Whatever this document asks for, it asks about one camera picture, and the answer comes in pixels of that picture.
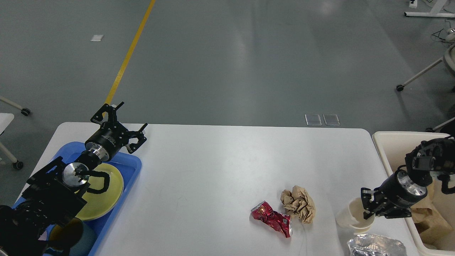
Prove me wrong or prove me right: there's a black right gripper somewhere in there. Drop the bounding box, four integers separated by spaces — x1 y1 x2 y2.
360 170 428 220

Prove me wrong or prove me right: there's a clear floor plate right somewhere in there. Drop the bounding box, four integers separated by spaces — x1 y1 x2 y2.
323 114 340 126

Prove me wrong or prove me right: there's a beige plastic bin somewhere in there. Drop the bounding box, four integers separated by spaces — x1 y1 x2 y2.
372 131 454 256

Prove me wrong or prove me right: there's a blue plastic tray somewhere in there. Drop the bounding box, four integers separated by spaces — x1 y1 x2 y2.
12 142 142 256

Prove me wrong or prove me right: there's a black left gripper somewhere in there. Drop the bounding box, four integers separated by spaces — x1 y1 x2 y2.
85 102 148 162

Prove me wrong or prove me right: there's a crumpled silver foil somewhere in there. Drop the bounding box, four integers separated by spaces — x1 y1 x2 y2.
347 234 407 256

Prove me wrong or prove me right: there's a white desk base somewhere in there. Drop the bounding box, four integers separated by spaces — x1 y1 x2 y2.
404 0 455 19

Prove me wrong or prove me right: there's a white chair leg with caster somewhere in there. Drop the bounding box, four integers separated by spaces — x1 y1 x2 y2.
396 43 455 92

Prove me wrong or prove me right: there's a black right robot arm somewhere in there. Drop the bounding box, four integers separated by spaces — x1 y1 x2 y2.
360 136 455 220

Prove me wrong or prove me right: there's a crushed red can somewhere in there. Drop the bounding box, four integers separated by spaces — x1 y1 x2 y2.
251 201 291 238

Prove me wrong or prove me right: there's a yellow plastic plate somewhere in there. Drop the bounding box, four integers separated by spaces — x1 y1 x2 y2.
75 163 124 221

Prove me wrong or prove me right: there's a white caster leg left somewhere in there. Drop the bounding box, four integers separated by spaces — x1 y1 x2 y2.
0 96 31 116

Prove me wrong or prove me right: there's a brown paper ball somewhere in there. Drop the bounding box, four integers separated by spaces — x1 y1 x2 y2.
280 185 316 224

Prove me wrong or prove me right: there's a teal mug yellow inside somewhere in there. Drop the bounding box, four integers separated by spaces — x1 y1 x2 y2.
45 218 97 256

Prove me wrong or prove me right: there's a white paper cup stack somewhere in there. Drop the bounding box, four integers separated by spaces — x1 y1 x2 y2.
335 197 375 235

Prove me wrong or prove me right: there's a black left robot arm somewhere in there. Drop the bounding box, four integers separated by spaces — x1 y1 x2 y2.
1 102 147 256

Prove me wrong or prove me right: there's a clear floor plate left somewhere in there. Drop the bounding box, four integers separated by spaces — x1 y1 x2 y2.
305 114 322 126

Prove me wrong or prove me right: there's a brown paper bag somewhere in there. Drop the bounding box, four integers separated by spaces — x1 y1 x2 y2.
411 183 436 223

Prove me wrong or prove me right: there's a clear floor plate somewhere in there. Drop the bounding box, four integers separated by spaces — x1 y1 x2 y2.
323 114 340 126
305 114 322 126

